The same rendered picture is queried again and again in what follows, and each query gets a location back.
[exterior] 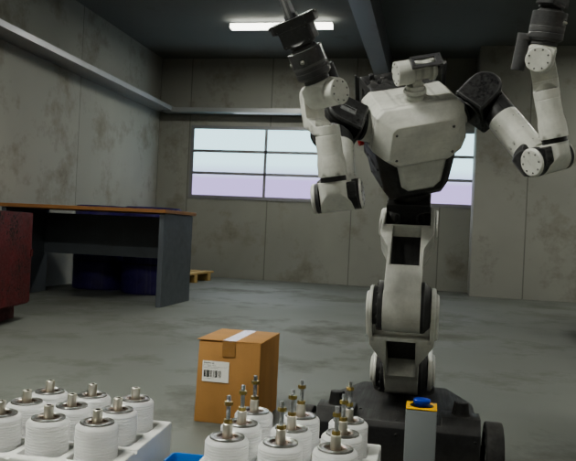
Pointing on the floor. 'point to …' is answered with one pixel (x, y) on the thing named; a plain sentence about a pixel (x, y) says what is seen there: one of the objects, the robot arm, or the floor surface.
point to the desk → (114, 241)
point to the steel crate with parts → (5, 262)
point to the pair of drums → (116, 266)
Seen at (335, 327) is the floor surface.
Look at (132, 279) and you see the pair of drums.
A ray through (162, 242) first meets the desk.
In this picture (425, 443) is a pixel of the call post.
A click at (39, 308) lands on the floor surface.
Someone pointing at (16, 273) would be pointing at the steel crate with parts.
